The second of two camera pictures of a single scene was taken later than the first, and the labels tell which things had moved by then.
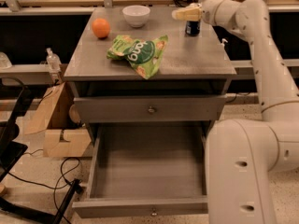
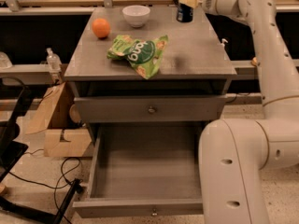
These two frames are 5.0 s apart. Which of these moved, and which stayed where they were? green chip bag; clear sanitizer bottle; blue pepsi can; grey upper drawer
Moved: blue pepsi can
Stayed: grey upper drawer; clear sanitizer bottle; green chip bag
